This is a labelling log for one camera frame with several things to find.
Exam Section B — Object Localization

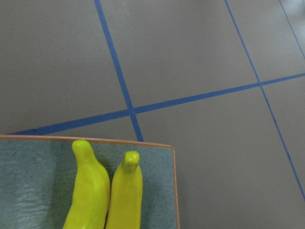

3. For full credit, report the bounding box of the yellow-green banana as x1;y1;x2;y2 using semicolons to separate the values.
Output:
63;140;110;229

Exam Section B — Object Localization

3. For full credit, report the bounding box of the yellow banana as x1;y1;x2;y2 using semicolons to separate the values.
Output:
106;151;143;229

